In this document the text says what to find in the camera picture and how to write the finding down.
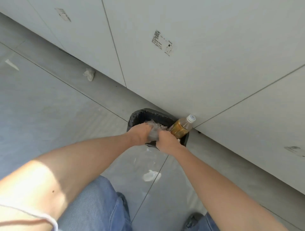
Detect torn grey wall label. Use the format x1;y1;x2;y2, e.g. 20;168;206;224
54;8;71;22

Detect dark left shoe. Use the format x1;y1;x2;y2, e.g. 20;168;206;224
116;191;130;216

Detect clear plastic bag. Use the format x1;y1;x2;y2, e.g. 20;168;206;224
134;120;169;184

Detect person's left forearm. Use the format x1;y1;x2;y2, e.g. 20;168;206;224
0;132;137;231

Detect person's right hand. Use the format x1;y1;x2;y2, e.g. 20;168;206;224
156;130;185;156

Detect person's left hand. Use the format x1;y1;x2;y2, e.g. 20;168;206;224
129;122;153;145

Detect white crumpled tissue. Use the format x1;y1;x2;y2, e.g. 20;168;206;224
83;68;96;82

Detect black trash bin with liner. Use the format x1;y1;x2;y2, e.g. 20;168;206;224
126;108;190;151

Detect amber tea bottle white cap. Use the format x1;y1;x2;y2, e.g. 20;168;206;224
169;114;196;140

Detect smudged grey wall label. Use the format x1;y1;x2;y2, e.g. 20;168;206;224
284;146;305;158

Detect dark shoe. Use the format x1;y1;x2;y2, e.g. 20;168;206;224
116;191;130;216
183;212;205;231

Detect blue jeans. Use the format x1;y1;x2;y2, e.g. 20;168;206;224
57;175;221;231

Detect printed white wall label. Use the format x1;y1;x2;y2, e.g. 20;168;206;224
151;30;173;57

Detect white crumpled paper wad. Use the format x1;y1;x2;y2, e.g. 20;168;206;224
143;170;162;182

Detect white cord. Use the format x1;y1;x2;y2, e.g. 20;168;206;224
0;203;59;231

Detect person's right forearm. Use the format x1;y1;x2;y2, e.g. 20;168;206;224
175;146;289;231

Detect dark right shoe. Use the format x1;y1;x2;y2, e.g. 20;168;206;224
183;212;205;231

